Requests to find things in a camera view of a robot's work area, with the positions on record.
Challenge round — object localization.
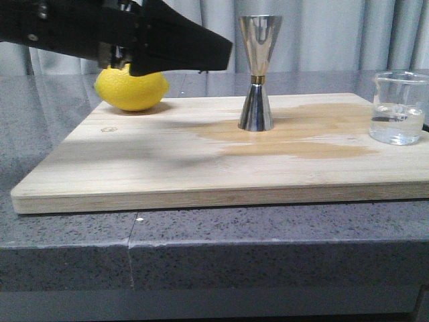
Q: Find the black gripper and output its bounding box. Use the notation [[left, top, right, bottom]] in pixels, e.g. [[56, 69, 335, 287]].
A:
[[1, 1, 143, 68]]

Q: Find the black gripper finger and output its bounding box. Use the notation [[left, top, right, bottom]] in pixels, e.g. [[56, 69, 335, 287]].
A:
[[129, 1, 233, 76]]

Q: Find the steel double jigger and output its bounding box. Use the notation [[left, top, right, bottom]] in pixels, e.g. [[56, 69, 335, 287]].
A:
[[238, 15, 282, 131]]

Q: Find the clear glass beaker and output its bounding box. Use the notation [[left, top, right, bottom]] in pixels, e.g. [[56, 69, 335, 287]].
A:
[[369, 70, 428, 146]]

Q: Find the yellow lemon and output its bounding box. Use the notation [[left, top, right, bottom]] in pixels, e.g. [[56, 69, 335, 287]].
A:
[[95, 64, 170, 111]]

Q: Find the wooden cutting board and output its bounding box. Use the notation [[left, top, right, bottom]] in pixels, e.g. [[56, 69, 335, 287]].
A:
[[11, 93, 428, 214]]

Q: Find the grey curtain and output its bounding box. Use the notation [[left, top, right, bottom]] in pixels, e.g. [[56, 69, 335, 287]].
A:
[[1, 1, 428, 76]]

